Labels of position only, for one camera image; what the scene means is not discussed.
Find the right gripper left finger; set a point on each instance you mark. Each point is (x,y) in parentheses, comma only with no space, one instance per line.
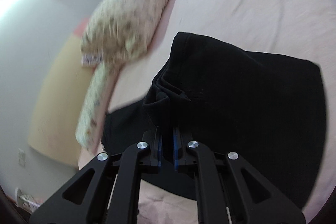
(106,190)

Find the pink bed sheet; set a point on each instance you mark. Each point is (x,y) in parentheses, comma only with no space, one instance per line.
(298,28)

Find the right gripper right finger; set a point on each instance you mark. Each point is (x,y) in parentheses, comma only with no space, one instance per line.
(230,190)

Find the black pants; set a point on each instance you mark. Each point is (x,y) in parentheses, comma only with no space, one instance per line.
(269,108)

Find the beige floor mat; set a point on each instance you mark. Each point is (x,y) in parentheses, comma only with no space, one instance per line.
(56,113)

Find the floral pillow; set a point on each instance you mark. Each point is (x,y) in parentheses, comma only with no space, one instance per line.
(118,31)

